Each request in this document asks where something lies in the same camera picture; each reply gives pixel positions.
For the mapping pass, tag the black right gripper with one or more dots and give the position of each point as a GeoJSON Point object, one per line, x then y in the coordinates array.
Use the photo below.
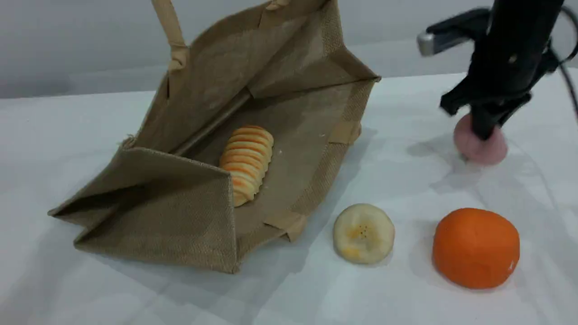
{"type": "Point", "coordinates": [501, 83]}

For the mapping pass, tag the pink peach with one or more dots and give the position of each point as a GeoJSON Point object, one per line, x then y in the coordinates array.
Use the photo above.
{"type": "Point", "coordinates": [483, 151]}

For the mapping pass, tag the long ridged bread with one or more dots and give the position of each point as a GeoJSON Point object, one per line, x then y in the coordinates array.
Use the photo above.
{"type": "Point", "coordinates": [246, 162]}

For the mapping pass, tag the brown burlap tote bag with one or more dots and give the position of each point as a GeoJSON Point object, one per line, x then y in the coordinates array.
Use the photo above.
{"type": "Point", "coordinates": [180, 203]}

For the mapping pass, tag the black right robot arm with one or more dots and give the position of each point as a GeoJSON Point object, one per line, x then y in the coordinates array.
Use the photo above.
{"type": "Point", "coordinates": [519, 22]}

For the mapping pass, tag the orange persimmon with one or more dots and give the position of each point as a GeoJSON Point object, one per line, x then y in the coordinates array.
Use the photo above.
{"type": "Point", "coordinates": [476, 248]}

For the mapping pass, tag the cream banana slice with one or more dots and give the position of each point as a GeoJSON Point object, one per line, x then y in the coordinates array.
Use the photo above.
{"type": "Point", "coordinates": [363, 234]}

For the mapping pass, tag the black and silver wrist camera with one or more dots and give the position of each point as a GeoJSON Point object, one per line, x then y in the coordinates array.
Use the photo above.
{"type": "Point", "coordinates": [447, 31]}

